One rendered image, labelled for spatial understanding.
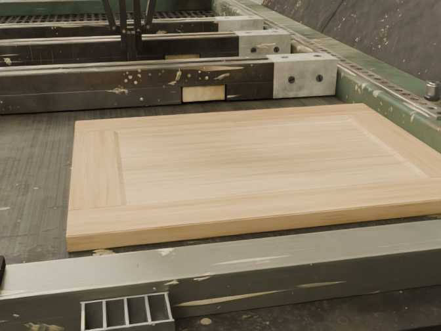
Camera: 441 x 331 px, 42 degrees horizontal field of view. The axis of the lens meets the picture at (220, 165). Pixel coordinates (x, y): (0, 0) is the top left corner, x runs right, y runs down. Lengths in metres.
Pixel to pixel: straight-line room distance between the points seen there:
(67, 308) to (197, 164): 0.33
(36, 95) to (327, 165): 0.53
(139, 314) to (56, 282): 0.07
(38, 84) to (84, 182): 0.37
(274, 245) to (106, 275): 0.15
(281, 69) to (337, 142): 0.29
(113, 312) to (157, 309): 0.04
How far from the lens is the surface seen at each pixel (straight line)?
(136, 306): 0.48
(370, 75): 1.08
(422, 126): 0.86
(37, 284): 0.49
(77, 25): 1.54
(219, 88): 1.06
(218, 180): 0.70
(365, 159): 0.79
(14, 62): 1.32
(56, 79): 1.04
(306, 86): 1.11
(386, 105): 0.96
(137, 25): 1.09
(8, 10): 2.30
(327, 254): 0.51
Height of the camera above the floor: 1.41
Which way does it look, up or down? 21 degrees down
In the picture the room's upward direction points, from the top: 65 degrees counter-clockwise
